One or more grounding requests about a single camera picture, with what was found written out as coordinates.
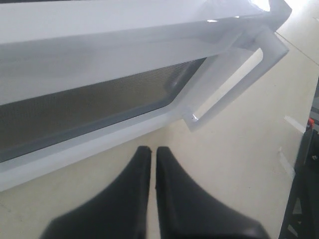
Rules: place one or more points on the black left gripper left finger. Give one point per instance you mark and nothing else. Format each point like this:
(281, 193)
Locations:
(118, 212)

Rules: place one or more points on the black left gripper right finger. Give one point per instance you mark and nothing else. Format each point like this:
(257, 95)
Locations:
(187, 211)

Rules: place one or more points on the black metal frame stand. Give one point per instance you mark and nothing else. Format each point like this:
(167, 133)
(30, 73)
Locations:
(302, 212)

